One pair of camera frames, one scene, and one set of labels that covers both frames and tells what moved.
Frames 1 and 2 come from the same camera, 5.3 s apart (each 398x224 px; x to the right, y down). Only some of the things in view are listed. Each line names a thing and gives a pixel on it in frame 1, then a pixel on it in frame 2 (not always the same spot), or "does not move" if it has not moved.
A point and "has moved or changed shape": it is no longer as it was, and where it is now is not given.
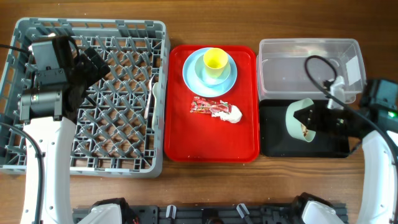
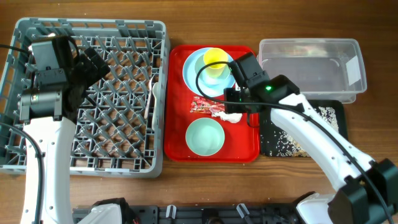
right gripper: [315, 122] → [232, 107]
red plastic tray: [192, 137] does not move
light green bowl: [293, 126] has moved or changed shape
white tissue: [234, 116] does not move
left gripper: [83, 61] does not move
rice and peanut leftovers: [305, 131] has moved or changed shape
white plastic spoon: [155, 91] does not move
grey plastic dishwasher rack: [119, 130] does not move
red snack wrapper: [206, 106] does not move
